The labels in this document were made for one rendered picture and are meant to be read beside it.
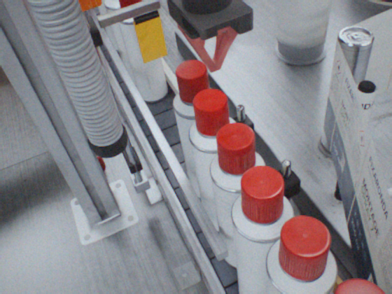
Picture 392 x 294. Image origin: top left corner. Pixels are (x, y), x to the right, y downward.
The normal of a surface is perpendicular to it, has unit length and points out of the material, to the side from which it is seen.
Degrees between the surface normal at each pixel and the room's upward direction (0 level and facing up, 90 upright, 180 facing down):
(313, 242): 2
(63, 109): 90
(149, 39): 90
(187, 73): 2
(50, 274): 0
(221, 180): 45
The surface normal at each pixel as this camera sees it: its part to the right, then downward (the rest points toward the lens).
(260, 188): -0.12, -0.72
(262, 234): -0.22, -0.04
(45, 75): 0.39, 0.62
